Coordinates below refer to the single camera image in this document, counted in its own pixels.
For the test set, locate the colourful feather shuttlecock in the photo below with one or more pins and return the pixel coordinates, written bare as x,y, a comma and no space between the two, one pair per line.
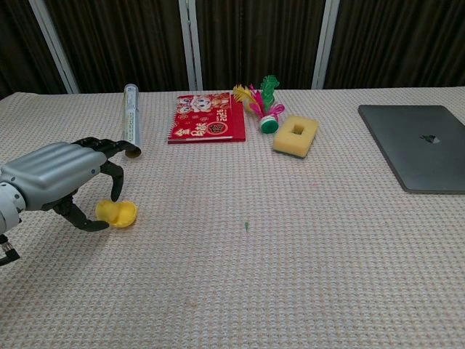
267,105

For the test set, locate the yellow soft object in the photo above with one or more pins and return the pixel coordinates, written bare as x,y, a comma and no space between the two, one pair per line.
103,209

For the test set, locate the yellow cup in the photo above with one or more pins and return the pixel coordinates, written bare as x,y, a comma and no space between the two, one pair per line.
125,214

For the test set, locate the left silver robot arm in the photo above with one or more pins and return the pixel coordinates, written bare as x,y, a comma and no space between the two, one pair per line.
9,214

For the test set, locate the silver foil roll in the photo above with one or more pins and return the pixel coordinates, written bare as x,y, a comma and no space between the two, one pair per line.
130,120

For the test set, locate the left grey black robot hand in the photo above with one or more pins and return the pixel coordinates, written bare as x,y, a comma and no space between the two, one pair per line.
54,171

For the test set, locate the red spiral calendar notebook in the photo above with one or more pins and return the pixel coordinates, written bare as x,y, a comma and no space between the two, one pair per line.
207,120

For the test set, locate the yellow sponge with hole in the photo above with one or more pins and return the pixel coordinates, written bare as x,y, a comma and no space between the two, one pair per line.
296,136

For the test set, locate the tiny green speck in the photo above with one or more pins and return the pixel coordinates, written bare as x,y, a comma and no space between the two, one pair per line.
247,227

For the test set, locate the white metal frame post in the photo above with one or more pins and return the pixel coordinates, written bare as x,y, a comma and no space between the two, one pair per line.
325,45
54,47
192,45

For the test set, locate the grey closed laptop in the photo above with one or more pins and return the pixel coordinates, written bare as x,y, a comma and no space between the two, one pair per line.
417,145

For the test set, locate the beige woven tablecloth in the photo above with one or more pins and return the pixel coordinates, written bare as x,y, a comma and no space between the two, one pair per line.
232,272

